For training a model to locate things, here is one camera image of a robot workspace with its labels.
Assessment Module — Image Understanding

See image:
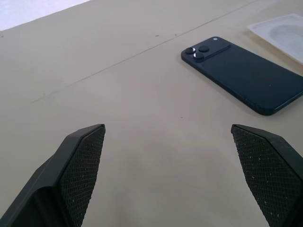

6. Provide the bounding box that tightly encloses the dark blue smartphone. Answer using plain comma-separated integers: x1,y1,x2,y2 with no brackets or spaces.
180,36,303,116

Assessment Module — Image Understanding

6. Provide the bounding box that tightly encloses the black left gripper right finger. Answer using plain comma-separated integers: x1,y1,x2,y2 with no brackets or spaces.
230,124,303,227

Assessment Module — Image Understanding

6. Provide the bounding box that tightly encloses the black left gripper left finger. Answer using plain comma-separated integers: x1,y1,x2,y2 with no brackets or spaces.
0,123,107,227

